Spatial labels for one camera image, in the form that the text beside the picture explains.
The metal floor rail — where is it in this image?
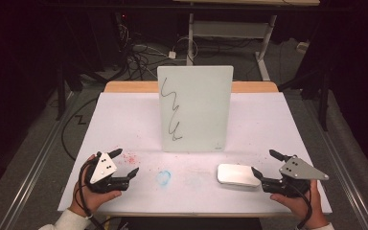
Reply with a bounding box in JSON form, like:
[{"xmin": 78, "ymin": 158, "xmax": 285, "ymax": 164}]
[
  {"xmin": 300, "ymin": 97, "xmax": 368, "ymax": 230},
  {"xmin": 5, "ymin": 91, "xmax": 81, "ymax": 230}
]

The white power strip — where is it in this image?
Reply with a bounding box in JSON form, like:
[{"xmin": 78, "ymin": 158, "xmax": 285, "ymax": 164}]
[{"xmin": 296, "ymin": 41, "xmax": 311, "ymax": 54}]

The person's right hand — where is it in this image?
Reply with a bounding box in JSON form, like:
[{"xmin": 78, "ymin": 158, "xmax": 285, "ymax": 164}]
[{"xmin": 269, "ymin": 179, "xmax": 330, "ymax": 230}]

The white whiteboard with black scribble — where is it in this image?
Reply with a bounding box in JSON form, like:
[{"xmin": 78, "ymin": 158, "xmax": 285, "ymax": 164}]
[{"xmin": 156, "ymin": 65, "xmax": 235, "ymax": 153}]

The person's left hand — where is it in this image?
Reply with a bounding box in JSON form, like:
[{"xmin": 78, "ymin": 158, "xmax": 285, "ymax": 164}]
[{"xmin": 68, "ymin": 154, "xmax": 123, "ymax": 219}]

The white metal frame desk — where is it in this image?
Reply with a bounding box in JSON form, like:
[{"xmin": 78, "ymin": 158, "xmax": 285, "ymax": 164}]
[{"xmin": 172, "ymin": 0, "xmax": 321, "ymax": 81}]

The black metal stand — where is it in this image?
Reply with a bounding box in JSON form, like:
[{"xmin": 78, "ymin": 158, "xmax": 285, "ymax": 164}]
[
  {"xmin": 277, "ymin": 63, "xmax": 331, "ymax": 132},
  {"xmin": 55, "ymin": 60, "xmax": 109, "ymax": 122}
]

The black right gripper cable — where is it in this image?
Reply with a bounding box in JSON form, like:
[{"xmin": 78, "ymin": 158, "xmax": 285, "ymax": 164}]
[{"xmin": 287, "ymin": 183, "xmax": 314, "ymax": 230}]

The white table cover sheet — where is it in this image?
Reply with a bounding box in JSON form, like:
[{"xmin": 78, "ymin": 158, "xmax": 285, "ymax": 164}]
[{"xmin": 57, "ymin": 91, "xmax": 334, "ymax": 216}]

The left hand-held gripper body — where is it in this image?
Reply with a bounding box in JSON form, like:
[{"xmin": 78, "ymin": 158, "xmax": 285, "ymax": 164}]
[{"xmin": 84, "ymin": 151, "xmax": 131, "ymax": 194}]

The black floor cable loop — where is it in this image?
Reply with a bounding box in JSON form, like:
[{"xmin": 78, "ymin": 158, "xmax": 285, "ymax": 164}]
[{"xmin": 60, "ymin": 96, "xmax": 100, "ymax": 161}]

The tangle of floor cables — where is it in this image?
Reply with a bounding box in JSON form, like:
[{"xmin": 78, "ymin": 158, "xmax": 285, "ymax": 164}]
[{"xmin": 116, "ymin": 23, "xmax": 186, "ymax": 81}]

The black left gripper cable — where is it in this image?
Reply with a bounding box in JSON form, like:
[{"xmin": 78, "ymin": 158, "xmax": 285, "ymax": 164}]
[{"xmin": 77, "ymin": 158, "xmax": 107, "ymax": 230}]

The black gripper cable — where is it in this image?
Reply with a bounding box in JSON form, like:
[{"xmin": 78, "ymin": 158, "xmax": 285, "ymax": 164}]
[
  {"xmin": 77, "ymin": 158, "xmax": 107, "ymax": 230},
  {"xmin": 287, "ymin": 183, "xmax": 314, "ymax": 230}
]

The white whiteboard eraser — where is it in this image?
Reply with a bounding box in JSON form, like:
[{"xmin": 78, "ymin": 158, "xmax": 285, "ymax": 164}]
[{"xmin": 216, "ymin": 163, "xmax": 262, "ymax": 189}]

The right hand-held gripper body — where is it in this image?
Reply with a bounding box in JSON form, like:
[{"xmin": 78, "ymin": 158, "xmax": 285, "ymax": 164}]
[{"xmin": 261, "ymin": 155, "xmax": 330, "ymax": 198}]

